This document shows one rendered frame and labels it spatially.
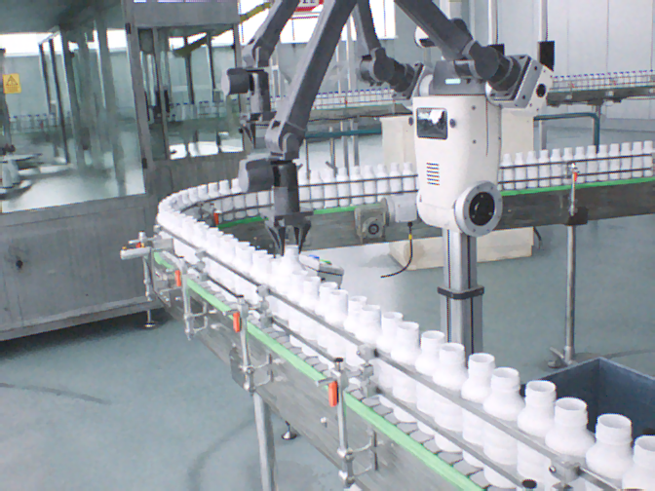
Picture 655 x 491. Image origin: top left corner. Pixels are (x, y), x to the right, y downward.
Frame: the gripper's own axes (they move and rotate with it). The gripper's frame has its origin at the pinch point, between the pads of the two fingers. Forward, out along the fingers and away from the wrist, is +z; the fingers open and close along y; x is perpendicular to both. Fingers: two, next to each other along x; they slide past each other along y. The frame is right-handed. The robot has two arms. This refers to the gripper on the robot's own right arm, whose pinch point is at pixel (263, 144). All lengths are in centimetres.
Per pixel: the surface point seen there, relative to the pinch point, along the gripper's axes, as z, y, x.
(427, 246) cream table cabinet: 124, -246, -266
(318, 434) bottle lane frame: 53, 21, 64
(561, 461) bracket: 27, 21, 130
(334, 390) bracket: 33, 27, 85
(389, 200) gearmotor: 37, -85, -70
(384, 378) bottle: 33, 18, 86
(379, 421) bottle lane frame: 40, 21, 89
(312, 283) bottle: 23, 16, 58
